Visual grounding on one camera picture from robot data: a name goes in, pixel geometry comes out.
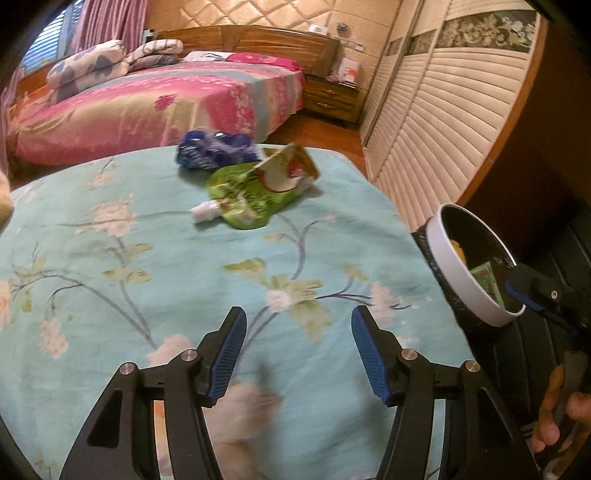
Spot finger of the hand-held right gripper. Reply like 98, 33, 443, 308
505, 265, 591, 333

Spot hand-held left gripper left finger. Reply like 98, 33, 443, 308
59, 305, 248, 480

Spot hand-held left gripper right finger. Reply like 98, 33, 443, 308
351, 305, 541, 480

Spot white trash bin black bag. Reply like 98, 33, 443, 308
412, 203, 532, 329

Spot person's right hand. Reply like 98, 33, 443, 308
531, 363, 591, 462

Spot black slatted chair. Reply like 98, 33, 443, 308
462, 217, 591, 430

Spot teal floral tablecloth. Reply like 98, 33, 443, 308
0, 145, 476, 480

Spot green spout pouch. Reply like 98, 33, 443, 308
190, 142, 320, 230

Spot louvred sliding door wardrobe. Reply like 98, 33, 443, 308
360, 0, 591, 232

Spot blue plastic wrapper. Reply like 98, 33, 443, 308
175, 130, 262, 171

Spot wooden nightstand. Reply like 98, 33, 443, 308
302, 74, 361, 127

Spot bed with pink floral sheet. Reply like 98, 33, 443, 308
9, 60, 306, 167

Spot beige plush toy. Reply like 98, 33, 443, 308
0, 171, 14, 232

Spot white red box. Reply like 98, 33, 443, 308
332, 58, 359, 86

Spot pink pillow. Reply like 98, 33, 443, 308
226, 52, 305, 73

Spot white pillow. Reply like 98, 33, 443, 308
182, 50, 234, 64

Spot folded quilt dark leaf print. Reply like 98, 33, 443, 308
127, 38, 184, 70

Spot wooden headboard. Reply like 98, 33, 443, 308
157, 25, 340, 77

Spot folded quilt blue heart print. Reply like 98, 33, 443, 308
46, 41, 132, 100

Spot pink striped curtain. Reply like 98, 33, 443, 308
69, 0, 148, 54

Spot window blinds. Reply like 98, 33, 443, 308
23, 7, 86, 75

